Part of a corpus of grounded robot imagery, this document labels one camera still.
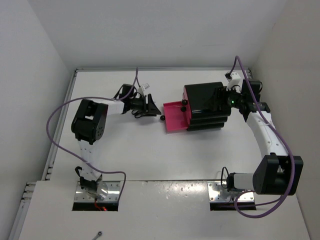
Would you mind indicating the pink top drawer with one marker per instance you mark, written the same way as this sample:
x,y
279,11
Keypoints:
x,y
185,100

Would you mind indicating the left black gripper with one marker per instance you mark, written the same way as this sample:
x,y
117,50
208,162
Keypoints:
x,y
149,109

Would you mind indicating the small metal wrench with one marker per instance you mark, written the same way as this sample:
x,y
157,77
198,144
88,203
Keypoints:
x,y
99,234

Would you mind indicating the pink drawer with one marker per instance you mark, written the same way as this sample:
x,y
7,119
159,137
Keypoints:
x,y
185,100
174,118
186,111

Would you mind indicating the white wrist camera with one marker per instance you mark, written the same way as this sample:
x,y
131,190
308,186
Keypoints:
x,y
233,79
143,88

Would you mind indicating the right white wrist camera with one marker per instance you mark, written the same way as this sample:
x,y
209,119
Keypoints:
x,y
233,79

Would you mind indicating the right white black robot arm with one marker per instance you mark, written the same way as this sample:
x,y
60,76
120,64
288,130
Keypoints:
x,y
279,170

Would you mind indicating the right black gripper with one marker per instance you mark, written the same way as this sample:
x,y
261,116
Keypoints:
x,y
218,98

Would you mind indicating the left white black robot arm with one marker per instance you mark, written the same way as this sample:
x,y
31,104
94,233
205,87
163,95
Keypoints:
x,y
89,124

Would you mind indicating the white front platform board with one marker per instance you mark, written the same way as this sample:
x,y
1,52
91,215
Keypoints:
x,y
154,211

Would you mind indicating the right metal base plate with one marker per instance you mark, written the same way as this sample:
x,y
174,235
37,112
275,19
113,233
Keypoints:
x,y
219,195

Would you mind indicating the black handled scissors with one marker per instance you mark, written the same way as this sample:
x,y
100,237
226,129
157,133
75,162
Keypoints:
x,y
138,114

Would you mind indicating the black drawer cabinet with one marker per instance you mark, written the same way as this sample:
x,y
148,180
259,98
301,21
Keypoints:
x,y
202,118

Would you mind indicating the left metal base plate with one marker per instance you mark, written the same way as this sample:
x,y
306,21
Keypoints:
x,y
107,192

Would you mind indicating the metal base plate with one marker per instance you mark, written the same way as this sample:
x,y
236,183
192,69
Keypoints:
x,y
219,195
107,192

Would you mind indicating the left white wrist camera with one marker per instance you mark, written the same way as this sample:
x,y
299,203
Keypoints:
x,y
143,88

